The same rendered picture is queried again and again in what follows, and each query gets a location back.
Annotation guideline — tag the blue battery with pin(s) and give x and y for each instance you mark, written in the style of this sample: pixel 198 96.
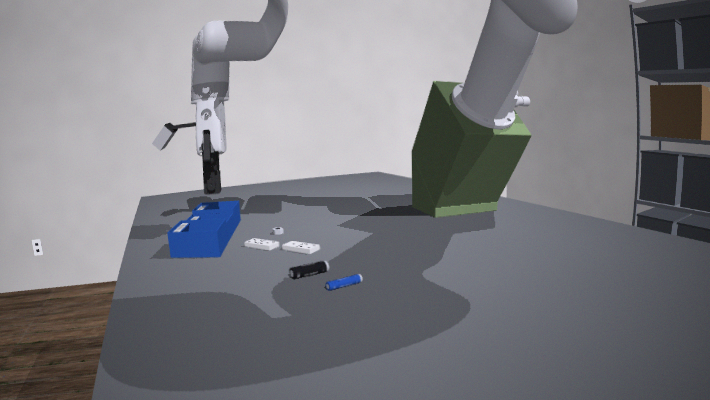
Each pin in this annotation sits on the blue battery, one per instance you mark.
pixel 343 282

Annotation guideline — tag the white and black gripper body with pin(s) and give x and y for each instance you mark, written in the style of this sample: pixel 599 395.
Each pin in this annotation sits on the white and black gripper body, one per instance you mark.
pixel 216 124

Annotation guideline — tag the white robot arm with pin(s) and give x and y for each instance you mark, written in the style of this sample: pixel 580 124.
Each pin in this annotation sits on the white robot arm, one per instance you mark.
pixel 505 47

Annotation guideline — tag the blue rack of labelled bins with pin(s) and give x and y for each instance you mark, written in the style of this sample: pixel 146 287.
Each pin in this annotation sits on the blue rack of labelled bins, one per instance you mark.
pixel 203 241

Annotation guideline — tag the white domino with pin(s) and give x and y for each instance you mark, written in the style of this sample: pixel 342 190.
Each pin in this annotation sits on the white domino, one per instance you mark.
pixel 261 244
pixel 301 247

